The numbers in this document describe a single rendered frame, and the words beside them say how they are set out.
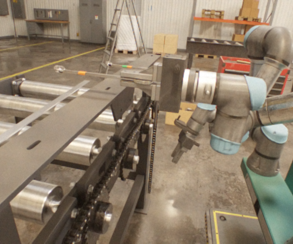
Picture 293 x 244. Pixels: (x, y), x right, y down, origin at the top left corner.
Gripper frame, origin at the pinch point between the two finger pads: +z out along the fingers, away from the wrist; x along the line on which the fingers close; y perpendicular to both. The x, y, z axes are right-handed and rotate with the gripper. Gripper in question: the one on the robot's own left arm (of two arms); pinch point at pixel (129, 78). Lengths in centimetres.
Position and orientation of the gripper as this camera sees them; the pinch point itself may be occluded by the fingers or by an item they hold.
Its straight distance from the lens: 57.5
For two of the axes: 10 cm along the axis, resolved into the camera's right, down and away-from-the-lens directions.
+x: -0.6, 9.0, 4.3
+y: -2.1, 4.0, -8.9
